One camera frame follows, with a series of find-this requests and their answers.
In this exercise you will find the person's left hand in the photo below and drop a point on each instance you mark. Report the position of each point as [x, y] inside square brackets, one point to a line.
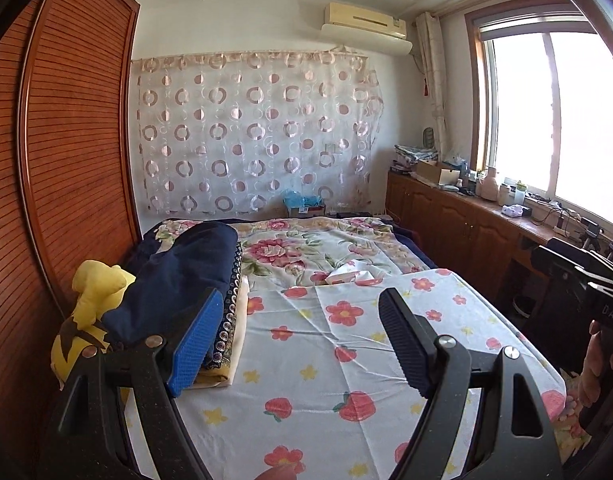
[276, 472]

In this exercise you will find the small waste bin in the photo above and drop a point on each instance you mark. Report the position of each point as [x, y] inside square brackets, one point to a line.
[524, 306]

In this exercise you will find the floral blanket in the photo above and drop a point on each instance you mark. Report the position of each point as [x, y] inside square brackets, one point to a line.
[286, 250]

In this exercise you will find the wall air conditioner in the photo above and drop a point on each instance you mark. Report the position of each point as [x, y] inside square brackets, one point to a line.
[366, 20]

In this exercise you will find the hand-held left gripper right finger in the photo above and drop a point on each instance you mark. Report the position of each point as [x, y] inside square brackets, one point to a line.
[404, 345]

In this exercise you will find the yellow plush toy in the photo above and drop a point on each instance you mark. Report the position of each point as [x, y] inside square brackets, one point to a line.
[94, 290]

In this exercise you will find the person's right hand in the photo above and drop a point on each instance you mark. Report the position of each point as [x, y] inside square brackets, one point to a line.
[594, 365]

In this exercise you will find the long wooden cabinet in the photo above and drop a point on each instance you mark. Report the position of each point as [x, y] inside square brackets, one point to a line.
[461, 225]

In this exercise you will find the small white tissue pack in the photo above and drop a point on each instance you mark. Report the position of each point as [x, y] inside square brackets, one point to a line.
[515, 211]

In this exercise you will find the stack of folded cloths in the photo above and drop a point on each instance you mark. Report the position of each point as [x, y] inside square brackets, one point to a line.
[414, 155]

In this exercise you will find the cardboard box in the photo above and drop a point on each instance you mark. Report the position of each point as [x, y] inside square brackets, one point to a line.
[439, 175]

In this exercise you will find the white patterned window curtain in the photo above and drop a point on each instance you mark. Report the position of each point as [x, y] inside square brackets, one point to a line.
[431, 85]

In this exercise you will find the navy printed t-shirt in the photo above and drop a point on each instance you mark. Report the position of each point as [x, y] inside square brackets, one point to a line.
[186, 265]

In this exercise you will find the sheer circle-patterned curtain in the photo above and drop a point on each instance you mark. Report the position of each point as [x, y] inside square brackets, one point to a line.
[256, 135]

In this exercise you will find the small green capped bottle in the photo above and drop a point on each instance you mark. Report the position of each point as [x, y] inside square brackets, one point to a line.
[520, 194]

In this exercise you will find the white plastic bottle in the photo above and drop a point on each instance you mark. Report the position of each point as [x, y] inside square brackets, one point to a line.
[489, 187]

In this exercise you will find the wooden louvered wardrobe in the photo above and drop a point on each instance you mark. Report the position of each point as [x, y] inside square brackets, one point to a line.
[76, 135]

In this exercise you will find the cream folded cloth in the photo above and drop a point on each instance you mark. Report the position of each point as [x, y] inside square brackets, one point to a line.
[239, 340]

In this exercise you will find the wooden framed window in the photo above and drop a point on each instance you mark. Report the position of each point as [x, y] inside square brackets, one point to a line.
[561, 125]

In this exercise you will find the dark oval brush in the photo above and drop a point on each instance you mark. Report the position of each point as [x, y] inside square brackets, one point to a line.
[428, 137]

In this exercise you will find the floral quilt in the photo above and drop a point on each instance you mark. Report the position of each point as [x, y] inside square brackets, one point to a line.
[421, 255]

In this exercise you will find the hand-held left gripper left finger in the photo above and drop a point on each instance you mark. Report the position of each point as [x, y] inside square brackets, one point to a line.
[196, 345]

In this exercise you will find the blue plastic bag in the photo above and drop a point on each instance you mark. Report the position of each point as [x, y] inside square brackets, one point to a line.
[301, 200]

